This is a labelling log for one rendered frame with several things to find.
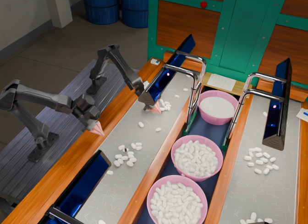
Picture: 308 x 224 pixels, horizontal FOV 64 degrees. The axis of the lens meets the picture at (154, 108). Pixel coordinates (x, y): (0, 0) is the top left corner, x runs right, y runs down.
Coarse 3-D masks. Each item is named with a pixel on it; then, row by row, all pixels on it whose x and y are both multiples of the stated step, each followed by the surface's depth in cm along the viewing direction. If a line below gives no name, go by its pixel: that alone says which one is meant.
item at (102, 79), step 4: (100, 76) 187; (92, 80) 175; (96, 80) 174; (100, 80) 178; (104, 80) 184; (92, 84) 179; (96, 84) 177; (100, 84) 179; (88, 88) 177; (92, 88) 177; (96, 88) 177; (88, 92) 174; (92, 92) 174; (96, 92) 175
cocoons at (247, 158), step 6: (264, 114) 153; (252, 150) 132; (258, 150) 133; (246, 156) 129; (252, 156) 130; (258, 156) 130; (258, 162) 127; (264, 162) 129; (270, 168) 125; (276, 168) 125; (252, 216) 107; (246, 222) 106; (252, 222) 105; (270, 222) 105
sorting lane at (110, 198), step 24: (168, 96) 164; (120, 120) 147; (144, 120) 148; (168, 120) 148; (120, 144) 134; (144, 144) 135; (120, 168) 124; (144, 168) 124; (96, 192) 114; (120, 192) 114; (96, 216) 106; (120, 216) 106
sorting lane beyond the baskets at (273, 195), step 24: (264, 120) 151; (288, 120) 152; (240, 144) 137; (288, 144) 138; (240, 168) 126; (264, 168) 127; (288, 168) 127; (240, 192) 116; (264, 192) 117; (288, 192) 117; (240, 216) 108; (264, 216) 109; (288, 216) 109
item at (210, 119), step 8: (200, 96) 162; (208, 96) 167; (216, 96) 168; (224, 96) 166; (232, 96) 162; (232, 104) 162; (200, 112) 158; (208, 120) 155; (216, 120) 151; (224, 120) 151
